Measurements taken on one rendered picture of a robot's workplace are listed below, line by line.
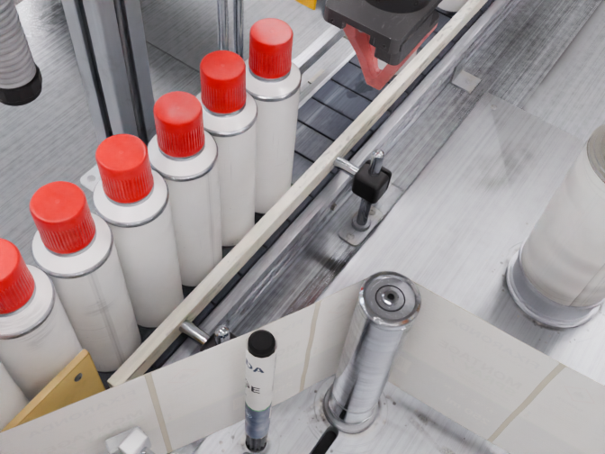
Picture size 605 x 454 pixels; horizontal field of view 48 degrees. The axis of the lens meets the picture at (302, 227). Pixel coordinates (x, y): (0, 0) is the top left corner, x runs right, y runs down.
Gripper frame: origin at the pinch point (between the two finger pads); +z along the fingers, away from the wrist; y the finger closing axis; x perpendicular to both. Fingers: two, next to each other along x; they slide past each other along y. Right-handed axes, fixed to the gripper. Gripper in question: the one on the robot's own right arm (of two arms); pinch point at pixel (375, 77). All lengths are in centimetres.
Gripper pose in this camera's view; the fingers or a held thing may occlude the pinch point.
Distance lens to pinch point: 60.7
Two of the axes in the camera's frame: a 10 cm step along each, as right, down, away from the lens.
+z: -0.7, 5.6, 8.3
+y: 5.7, -6.6, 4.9
